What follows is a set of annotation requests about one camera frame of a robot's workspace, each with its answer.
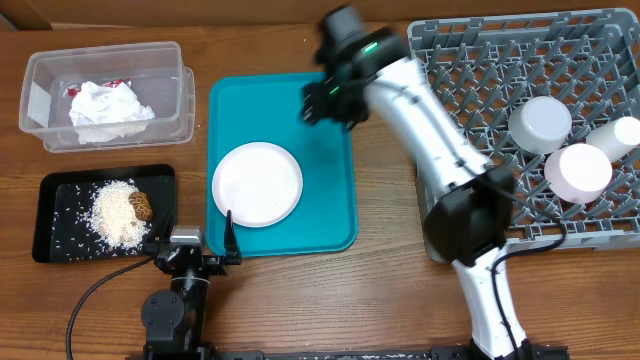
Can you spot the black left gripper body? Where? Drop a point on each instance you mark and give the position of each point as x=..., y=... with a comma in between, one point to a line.
x=214, y=265

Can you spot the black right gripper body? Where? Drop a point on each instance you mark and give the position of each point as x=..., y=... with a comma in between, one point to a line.
x=339, y=98

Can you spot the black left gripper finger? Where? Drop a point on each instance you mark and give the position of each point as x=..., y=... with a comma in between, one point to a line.
x=159, y=232
x=230, y=240

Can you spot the large pink plate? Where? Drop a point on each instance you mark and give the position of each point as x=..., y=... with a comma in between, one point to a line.
x=258, y=184

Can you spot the white napkin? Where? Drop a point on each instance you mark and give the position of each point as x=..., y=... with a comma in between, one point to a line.
x=101, y=114

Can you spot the red foil wrapper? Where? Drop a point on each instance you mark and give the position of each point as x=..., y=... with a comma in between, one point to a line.
x=73, y=90

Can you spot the grey bowl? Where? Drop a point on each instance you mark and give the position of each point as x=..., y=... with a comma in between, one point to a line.
x=541, y=125

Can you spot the white paper cup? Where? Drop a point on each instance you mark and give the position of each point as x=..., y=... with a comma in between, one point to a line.
x=616, y=139

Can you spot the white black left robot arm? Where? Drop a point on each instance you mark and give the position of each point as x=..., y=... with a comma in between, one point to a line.
x=174, y=318

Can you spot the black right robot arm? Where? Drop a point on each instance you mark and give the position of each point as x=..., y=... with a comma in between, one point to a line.
x=468, y=199

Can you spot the grey dishwasher rack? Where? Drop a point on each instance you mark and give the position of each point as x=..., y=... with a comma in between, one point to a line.
x=483, y=68

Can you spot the rice food scraps pile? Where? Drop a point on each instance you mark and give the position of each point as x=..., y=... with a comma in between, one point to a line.
x=93, y=220

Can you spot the black plastic tray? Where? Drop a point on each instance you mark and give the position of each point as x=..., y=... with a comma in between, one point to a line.
x=158, y=180

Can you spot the clear plastic bin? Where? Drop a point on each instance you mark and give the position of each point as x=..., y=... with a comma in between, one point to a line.
x=158, y=76

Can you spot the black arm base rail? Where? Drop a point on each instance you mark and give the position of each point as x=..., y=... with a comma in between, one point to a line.
x=350, y=355

